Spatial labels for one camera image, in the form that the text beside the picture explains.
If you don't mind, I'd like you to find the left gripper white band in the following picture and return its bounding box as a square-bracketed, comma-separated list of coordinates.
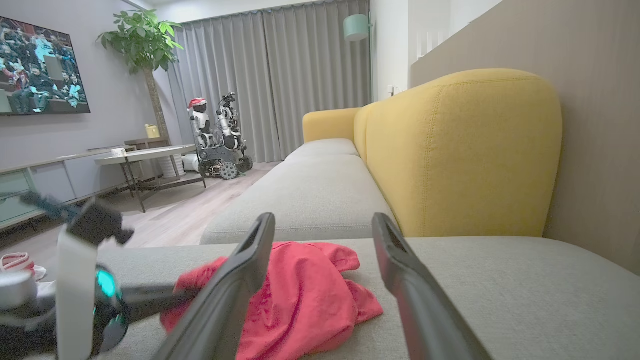
[55, 231, 201, 360]

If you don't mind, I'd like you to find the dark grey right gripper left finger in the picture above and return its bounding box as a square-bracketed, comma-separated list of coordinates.
[152, 212, 277, 360]

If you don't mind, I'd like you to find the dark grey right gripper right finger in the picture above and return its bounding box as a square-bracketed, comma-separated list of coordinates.
[372, 212, 494, 360]

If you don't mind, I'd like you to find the red basketball jersey white trim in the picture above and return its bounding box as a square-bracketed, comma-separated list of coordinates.
[160, 241, 385, 360]

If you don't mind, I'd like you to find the grey fabric sofa seat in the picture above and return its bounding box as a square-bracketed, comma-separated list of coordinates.
[30, 236, 640, 360]

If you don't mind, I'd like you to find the white ribbed plant pot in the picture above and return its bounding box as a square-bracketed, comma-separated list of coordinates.
[158, 154, 187, 180]

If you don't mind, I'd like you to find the grey sofa seat cushion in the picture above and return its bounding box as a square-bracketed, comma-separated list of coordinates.
[285, 138, 361, 162]
[200, 154, 401, 246]

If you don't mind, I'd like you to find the white red striped cloth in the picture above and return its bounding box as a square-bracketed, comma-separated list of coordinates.
[0, 252, 47, 282]

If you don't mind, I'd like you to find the grey top coffee table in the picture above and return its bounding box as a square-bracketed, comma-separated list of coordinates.
[94, 144, 209, 214]

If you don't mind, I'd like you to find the brown wooden side table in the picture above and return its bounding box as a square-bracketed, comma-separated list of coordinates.
[124, 137, 172, 151]

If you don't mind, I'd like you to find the grey low tv cabinet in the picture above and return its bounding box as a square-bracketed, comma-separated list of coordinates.
[0, 145, 140, 232]

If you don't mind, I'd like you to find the white wheeled humanoid robot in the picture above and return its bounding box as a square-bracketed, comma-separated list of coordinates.
[187, 92, 254, 181]

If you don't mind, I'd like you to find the large yellow sofa back cushion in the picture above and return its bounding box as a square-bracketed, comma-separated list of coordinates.
[354, 68, 564, 239]

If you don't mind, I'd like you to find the small yellow sofa back cushion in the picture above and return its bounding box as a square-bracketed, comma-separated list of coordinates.
[302, 106, 363, 144]

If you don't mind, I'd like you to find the grey pleated curtain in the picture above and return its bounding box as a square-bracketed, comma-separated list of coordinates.
[154, 0, 372, 164]

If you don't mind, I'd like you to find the green leafy indoor tree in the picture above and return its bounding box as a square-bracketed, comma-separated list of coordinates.
[96, 8, 185, 142]

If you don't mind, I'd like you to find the teal shade floor lamp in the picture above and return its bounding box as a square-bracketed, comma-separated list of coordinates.
[343, 11, 374, 103]

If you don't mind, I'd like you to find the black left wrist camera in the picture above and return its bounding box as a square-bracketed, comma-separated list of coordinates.
[66, 199, 135, 247]

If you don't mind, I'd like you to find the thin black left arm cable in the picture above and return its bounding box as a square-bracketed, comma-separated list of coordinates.
[0, 191, 77, 224]

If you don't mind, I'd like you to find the wall mounted television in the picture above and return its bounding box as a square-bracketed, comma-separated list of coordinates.
[0, 16, 92, 117]

